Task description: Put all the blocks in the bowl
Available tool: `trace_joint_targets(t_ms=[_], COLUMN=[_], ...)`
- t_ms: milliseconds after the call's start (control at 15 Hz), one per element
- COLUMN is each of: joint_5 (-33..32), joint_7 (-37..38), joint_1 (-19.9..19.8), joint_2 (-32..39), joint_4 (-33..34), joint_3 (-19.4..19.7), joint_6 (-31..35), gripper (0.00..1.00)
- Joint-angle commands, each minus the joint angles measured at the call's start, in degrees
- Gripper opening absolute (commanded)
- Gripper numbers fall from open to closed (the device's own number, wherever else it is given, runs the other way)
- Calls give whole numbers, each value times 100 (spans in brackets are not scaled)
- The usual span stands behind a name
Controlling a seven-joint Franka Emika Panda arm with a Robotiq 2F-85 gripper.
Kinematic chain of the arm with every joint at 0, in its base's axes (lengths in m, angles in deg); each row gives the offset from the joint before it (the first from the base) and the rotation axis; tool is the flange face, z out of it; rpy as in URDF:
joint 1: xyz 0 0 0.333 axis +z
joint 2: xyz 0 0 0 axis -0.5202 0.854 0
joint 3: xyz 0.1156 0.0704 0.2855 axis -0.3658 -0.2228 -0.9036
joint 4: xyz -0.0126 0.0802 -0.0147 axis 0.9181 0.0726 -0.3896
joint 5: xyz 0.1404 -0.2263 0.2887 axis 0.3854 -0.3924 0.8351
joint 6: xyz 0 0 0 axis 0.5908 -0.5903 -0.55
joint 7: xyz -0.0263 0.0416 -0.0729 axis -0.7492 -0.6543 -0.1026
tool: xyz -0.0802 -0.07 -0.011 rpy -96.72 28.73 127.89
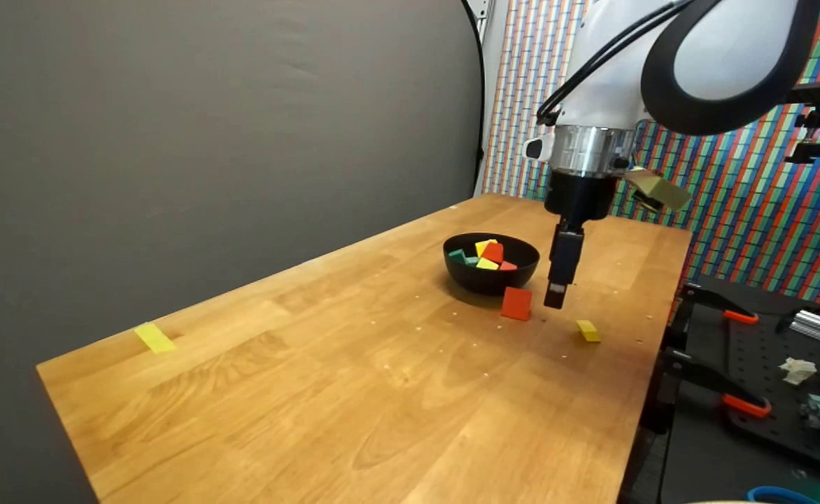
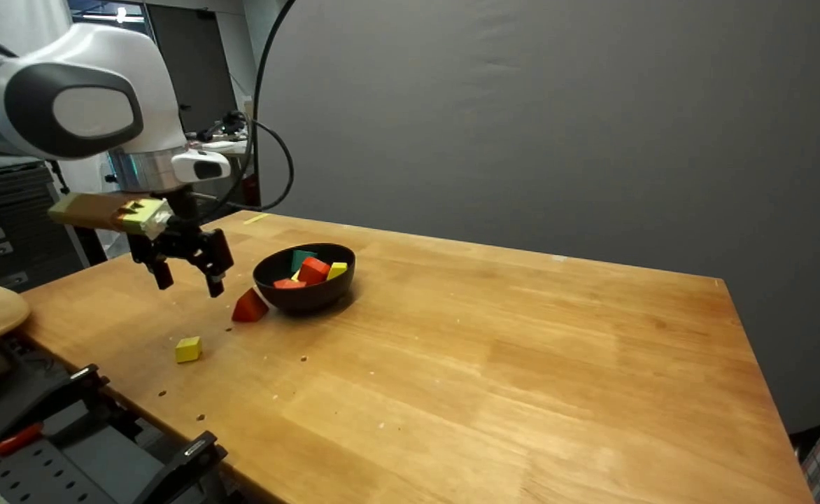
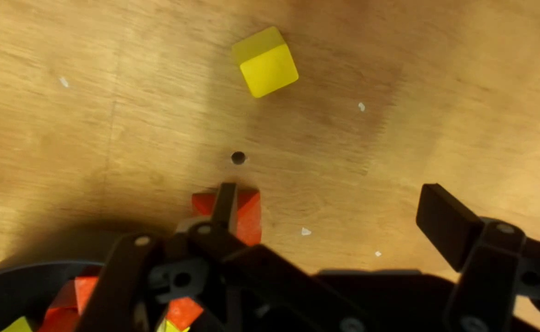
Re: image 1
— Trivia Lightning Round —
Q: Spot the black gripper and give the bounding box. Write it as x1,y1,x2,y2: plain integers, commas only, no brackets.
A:
544,172,620,310

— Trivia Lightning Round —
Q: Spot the large orange-red wooden block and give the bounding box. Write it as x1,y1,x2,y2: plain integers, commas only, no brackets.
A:
499,286,536,324

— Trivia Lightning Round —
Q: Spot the black bowl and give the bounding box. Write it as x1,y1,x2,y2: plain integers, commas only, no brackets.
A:
441,233,544,300

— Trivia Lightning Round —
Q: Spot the small yellow wooden cube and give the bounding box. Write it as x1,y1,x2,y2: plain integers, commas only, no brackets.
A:
574,317,606,344

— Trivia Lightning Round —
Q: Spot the black perforated mounting board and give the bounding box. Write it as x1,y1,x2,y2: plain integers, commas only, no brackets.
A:
625,274,820,504

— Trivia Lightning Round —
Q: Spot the small white plastic part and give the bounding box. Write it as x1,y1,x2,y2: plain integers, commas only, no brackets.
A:
778,355,820,389

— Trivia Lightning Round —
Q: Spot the blue plastic object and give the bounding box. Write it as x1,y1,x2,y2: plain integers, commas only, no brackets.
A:
742,484,820,504

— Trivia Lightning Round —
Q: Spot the grey photo backdrop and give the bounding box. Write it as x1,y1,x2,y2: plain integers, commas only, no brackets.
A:
0,0,488,504

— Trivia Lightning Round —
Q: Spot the yellow block far left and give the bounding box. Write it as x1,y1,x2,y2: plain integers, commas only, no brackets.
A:
131,321,180,359

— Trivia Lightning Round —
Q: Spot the wrist mounted camera box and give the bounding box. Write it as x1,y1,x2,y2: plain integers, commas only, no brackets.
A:
625,166,698,212

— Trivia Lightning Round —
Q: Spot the black clamp orange handle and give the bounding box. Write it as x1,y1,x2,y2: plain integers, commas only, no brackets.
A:
662,344,777,425
677,279,765,330

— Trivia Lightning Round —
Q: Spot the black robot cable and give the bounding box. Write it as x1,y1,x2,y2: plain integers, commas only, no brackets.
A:
536,0,701,128

